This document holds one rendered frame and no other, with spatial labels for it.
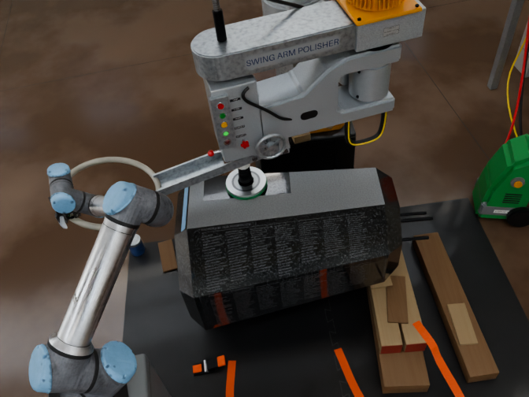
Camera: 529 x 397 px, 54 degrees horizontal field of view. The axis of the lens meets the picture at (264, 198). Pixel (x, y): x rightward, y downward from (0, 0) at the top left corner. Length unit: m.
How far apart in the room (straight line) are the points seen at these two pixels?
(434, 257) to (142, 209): 2.17
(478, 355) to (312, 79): 1.76
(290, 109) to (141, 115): 2.59
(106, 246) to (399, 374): 1.83
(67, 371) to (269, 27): 1.48
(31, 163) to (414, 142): 3.12
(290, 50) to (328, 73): 0.24
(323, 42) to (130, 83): 3.23
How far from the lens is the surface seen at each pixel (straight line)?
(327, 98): 2.38
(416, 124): 4.40
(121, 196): 1.68
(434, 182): 3.97
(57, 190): 2.24
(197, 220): 2.63
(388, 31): 2.28
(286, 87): 2.37
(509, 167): 3.49
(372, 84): 2.45
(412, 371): 3.02
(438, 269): 3.37
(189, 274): 2.66
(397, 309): 3.04
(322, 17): 2.26
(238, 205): 2.64
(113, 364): 1.92
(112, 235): 1.72
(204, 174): 2.52
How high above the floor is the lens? 2.87
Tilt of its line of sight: 49 degrees down
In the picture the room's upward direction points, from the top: 8 degrees counter-clockwise
